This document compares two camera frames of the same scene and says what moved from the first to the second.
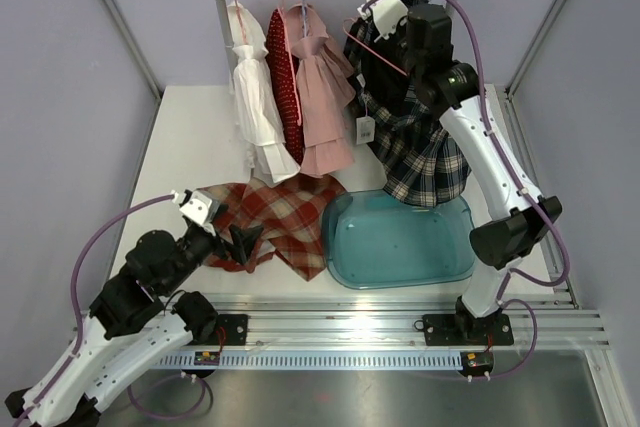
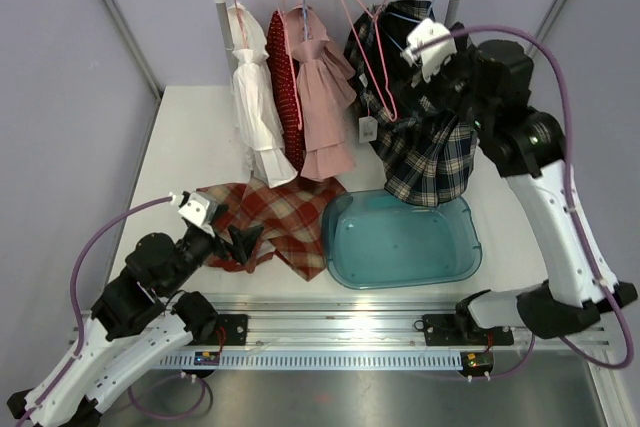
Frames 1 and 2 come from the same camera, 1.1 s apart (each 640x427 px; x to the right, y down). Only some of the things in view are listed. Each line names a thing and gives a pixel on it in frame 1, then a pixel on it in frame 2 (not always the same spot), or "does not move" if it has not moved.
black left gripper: (242, 243) does not move
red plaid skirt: (292, 218) does not move
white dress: (257, 100) does not move
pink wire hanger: (352, 16) to (356, 36)
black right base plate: (463, 329) does not move
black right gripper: (389, 43) to (463, 59)
